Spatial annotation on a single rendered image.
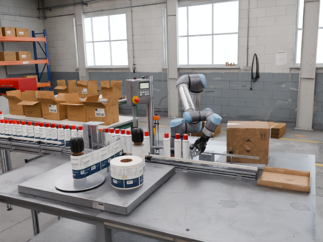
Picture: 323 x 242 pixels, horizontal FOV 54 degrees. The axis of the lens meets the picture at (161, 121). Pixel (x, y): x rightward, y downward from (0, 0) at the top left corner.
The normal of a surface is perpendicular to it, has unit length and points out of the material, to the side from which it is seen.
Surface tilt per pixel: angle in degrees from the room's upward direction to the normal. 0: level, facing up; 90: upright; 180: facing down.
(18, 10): 90
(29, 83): 90
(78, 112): 90
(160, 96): 90
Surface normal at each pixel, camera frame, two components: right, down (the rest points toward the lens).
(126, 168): 0.07, 0.20
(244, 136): -0.24, 0.21
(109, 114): 0.91, 0.07
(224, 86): -0.52, 0.19
